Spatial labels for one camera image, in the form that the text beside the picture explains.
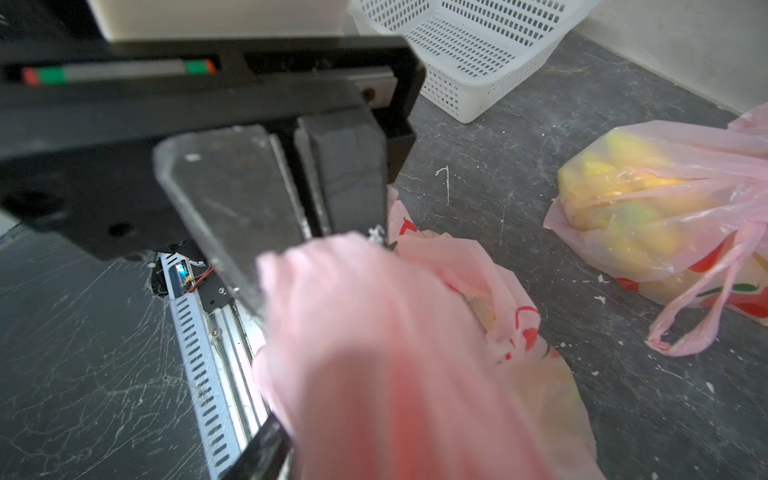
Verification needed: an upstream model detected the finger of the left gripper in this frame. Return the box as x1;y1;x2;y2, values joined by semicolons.
294;107;387;236
153;125;312;317

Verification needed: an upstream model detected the aluminium mounting rail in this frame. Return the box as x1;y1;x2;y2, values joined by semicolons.
152;253;270;479

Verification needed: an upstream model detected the white plastic basket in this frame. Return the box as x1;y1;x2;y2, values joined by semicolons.
349;0;599;124

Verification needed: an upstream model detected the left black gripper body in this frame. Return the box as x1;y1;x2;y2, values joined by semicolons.
1;37;426;260

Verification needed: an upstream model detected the pink plastic bag front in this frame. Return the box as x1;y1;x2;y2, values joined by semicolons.
544;105;767;357

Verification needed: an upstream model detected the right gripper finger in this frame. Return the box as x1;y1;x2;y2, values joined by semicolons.
223;413;293;480

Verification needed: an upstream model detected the pink strawberry plastic bag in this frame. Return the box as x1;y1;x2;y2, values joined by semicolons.
253;196;602;479

